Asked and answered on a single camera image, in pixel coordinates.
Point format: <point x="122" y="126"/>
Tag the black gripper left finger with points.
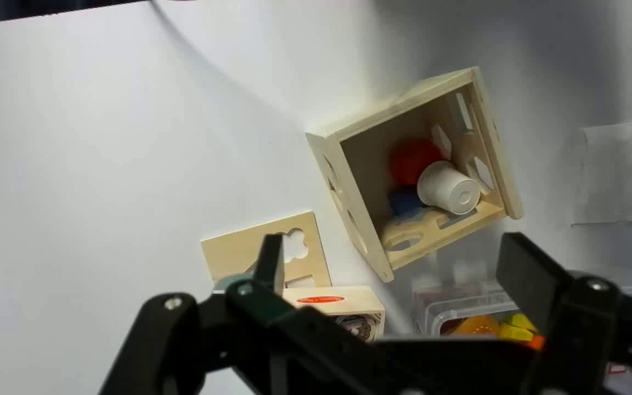
<point x="207" y="343"/>

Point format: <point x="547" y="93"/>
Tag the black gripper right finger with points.
<point x="586" y="330"/>

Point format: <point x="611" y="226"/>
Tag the clear plastic lunchbox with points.
<point x="450" y="299"/>

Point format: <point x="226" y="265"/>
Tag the small wooden box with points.
<point x="338" y="299"/>

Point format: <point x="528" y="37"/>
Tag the yellow toy block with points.
<point x="516" y="326"/>

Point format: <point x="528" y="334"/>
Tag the wooden lid with shape cutouts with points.
<point x="239" y="249"/>

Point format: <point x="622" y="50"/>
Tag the orange toy ball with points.
<point x="474" y="326"/>

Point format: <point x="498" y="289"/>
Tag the crumpled white cloth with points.
<point x="624" y="176"/>

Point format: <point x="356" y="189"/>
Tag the white plastic cup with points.
<point x="449" y="189"/>

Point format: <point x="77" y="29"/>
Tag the blue toy block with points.
<point x="404" y="202"/>

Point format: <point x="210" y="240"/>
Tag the big wooden shape sorter cube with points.
<point x="361" y="157"/>

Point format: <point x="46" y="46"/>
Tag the red toy ball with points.
<point x="410" y="159"/>

